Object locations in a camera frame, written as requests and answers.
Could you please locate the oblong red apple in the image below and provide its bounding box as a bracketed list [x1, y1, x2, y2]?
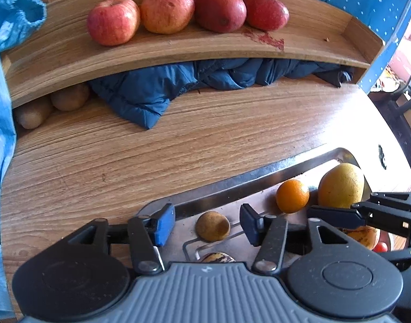
[140, 0, 195, 35]

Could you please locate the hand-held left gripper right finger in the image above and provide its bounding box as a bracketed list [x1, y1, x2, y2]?
[240, 203, 349, 275]

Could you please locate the round dark red apple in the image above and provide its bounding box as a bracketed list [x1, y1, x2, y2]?
[194, 0, 247, 34]

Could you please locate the flat deep red apple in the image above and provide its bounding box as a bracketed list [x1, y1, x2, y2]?
[242, 0, 290, 32]

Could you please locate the navy puffer jacket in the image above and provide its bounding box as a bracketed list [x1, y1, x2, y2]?
[89, 58, 355, 130]

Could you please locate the orange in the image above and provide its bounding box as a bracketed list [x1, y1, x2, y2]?
[276, 179, 310, 214]

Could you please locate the large yellow pear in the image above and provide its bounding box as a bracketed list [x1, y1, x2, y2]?
[318, 162, 365, 209]

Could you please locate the metal tray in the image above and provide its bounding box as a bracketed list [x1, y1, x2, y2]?
[138, 147, 395, 266]

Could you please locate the light blue cloth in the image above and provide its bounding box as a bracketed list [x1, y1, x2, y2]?
[0, 0, 18, 312]

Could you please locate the brown kiwi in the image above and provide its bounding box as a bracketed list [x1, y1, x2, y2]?
[51, 83, 91, 111]
[15, 97, 54, 130]

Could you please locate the curved wooden shelf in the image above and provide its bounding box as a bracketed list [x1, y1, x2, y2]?
[2, 0, 385, 108]

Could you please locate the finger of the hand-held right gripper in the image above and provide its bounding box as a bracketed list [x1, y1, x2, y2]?
[306, 192, 411, 239]
[388, 245, 411, 272]

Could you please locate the purple-striped pale melon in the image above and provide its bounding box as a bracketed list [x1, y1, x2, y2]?
[199, 252, 236, 264]

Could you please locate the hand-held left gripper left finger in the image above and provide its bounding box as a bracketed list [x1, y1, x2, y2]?
[67, 203, 176, 275]

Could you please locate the blue elastic-cuff sleeve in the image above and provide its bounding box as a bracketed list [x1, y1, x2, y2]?
[0, 0, 48, 52]

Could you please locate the small brown round fruit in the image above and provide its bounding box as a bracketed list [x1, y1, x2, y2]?
[195, 210, 231, 242]

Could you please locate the black chair frame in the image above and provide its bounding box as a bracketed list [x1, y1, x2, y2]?
[370, 50, 411, 189]

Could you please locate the pale streaked red apple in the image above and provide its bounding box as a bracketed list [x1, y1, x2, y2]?
[87, 0, 141, 47]

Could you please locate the speckled yellow-green pear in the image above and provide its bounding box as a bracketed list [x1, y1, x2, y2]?
[342, 227, 381, 250]

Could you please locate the blue dotted cloth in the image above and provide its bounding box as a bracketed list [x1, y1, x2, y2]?
[248, 0, 411, 95]

